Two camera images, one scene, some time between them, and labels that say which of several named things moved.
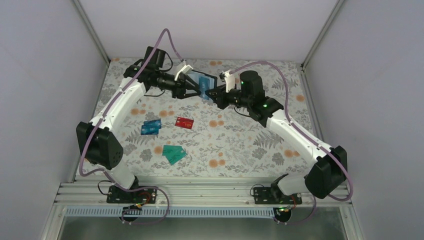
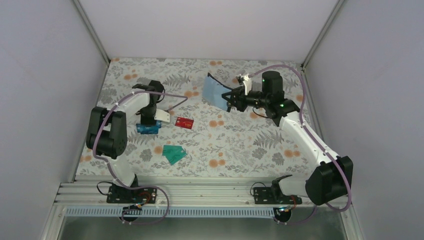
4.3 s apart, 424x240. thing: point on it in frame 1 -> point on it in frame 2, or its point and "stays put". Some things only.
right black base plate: (266, 195) stays put
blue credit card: (204, 86) -> (147, 129)
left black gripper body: (176, 91) -> (149, 109)
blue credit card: (152, 122) stays put
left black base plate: (115, 195) stays put
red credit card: (184, 122) stays put
